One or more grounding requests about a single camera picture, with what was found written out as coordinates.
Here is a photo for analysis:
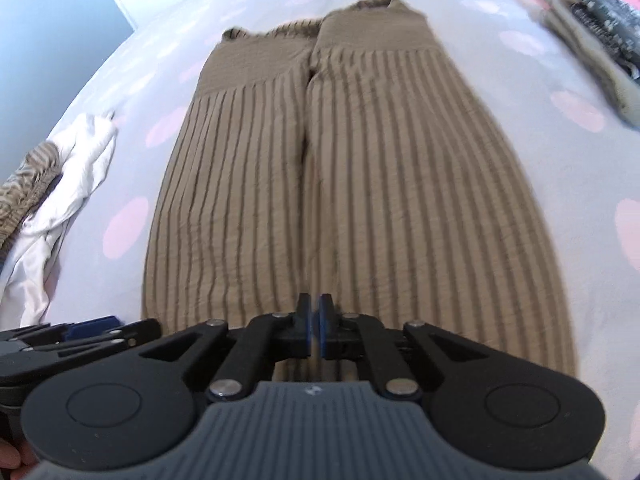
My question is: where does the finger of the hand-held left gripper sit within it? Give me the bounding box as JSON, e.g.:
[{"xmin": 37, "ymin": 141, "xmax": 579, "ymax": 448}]
[
  {"xmin": 57, "ymin": 319, "xmax": 162, "ymax": 362},
  {"xmin": 0, "ymin": 316, "xmax": 122, "ymax": 348}
]

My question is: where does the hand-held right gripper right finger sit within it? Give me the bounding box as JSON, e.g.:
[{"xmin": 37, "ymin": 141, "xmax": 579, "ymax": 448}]
[{"xmin": 318, "ymin": 294, "xmax": 493, "ymax": 401}]

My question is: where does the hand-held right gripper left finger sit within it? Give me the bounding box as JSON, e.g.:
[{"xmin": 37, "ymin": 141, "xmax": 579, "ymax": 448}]
[{"xmin": 132, "ymin": 294, "xmax": 313, "ymax": 401}]

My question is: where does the tan striped button shirt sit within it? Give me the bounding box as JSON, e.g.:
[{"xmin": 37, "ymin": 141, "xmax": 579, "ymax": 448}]
[{"xmin": 141, "ymin": 0, "xmax": 581, "ymax": 386}]

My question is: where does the person's left hand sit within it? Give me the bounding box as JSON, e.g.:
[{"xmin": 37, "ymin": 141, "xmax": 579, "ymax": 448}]
[{"xmin": 0, "ymin": 437, "xmax": 33, "ymax": 480}]

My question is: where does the cream satin garment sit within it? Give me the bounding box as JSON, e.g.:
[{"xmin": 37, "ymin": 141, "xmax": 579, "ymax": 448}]
[{"xmin": 0, "ymin": 200, "xmax": 81, "ymax": 327}]

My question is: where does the brown zebra-striped garment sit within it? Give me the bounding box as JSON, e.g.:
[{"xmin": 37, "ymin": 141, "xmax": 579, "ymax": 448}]
[{"xmin": 0, "ymin": 141, "xmax": 63, "ymax": 256}]

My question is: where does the white textured garment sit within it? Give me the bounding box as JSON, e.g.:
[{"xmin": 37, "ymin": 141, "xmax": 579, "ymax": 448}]
[{"xmin": 45, "ymin": 111, "xmax": 119, "ymax": 226}]

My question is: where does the grey pink-dotted bed blanket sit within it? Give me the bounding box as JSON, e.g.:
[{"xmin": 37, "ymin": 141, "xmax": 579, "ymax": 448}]
[{"xmin": 45, "ymin": 0, "xmax": 640, "ymax": 461}]

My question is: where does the folded beige garment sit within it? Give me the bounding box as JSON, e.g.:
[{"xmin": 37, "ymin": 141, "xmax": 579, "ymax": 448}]
[{"xmin": 517, "ymin": 0, "xmax": 640, "ymax": 126}]

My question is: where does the folded dark floral garment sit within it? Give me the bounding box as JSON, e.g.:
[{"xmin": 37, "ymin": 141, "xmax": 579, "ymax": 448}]
[{"xmin": 560, "ymin": 0, "xmax": 640, "ymax": 83}]

